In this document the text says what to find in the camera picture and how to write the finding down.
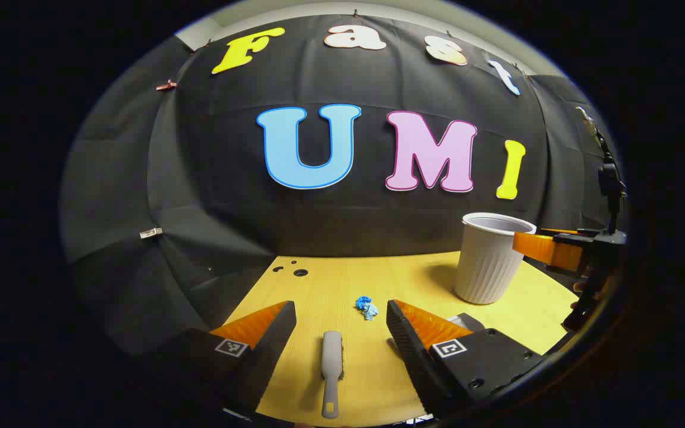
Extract grey dustpan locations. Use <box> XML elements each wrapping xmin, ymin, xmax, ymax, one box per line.
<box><xmin>447</xmin><ymin>313</ymin><xmax>487</xmax><ymax>333</ymax></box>

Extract small grey broom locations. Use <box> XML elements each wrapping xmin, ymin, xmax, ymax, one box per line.
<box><xmin>320</xmin><ymin>331</ymin><xmax>344</xmax><ymax>420</ymax></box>

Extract white ribbed garbage bin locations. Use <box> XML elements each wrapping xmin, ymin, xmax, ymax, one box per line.
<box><xmin>453</xmin><ymin>212</ymin><xmax>538</xmax><ymax>306</ymax></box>

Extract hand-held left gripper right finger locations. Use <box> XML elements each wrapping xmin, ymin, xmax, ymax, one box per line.
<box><xmin>386</xmin><ymin>299</ymin><xmax>548</xmax><ymax>420</ymax></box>

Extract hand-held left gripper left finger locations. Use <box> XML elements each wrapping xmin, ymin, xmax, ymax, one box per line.
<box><xmin>167</xmin><ymin>300</ymin><xmax>297</xmax><ymax>417</ymax></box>

